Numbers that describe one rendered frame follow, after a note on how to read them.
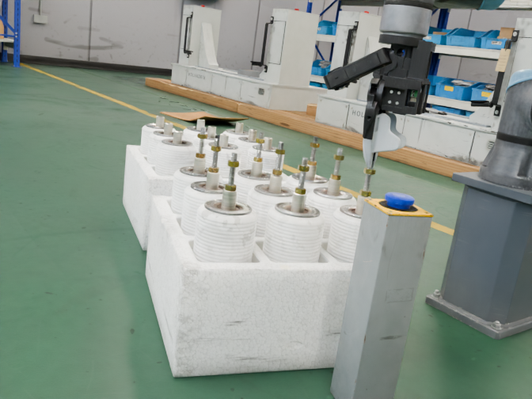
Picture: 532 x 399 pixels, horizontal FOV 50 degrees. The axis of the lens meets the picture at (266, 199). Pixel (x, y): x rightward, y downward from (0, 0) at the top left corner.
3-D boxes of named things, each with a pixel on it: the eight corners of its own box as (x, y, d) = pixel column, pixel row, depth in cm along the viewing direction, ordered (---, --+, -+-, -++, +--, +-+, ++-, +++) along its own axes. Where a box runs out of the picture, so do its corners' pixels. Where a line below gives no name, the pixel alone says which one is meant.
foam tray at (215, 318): (311, 275, 134) (323, 202, 130) (395, 364, 99) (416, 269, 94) (145, 275, 121) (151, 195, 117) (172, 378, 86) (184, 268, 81)
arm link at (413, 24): (378, 2, 86) (391, 9, 93) (372, 34, 87) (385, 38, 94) (427, 7, 83) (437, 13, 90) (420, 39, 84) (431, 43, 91)
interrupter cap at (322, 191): (308, 188, 110) (309, 185, 110) (344, 191, 112) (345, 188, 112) (319, 199, 103) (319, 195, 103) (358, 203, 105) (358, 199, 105)
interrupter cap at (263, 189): (282, 187, 109) (282, 184, 109) (302, 199, 102) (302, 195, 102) (247, 187, 105) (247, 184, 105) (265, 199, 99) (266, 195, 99)
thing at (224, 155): (227, 209, 153) (235, 143, 149) (238, 220, 145) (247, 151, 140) (193, 208, 150) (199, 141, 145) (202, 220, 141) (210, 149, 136)
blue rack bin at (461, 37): (469, 50, 631) (473, 30, 626) (500, 53, 603) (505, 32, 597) (442, 45, 601) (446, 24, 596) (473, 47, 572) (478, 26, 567)
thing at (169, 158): (184, 208, 149) (191, 141, 144) (193, 220, 140) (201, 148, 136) (148, 207, 145) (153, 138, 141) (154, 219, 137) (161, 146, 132)
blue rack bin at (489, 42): (503, 53, 597) (508, 32, 592) (538, 56, 568) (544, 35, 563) (476, 47, 567) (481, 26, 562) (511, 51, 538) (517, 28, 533)
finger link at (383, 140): (392, 175, 90) (404, 117, 88) (357, 167, 92) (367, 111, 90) (397, 172, 93) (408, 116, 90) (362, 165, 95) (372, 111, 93)
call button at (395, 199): (402, 206, 81) (404, 191, 80) (417, 214, 77) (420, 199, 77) (378, 204, 79) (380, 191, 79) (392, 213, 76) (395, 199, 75)
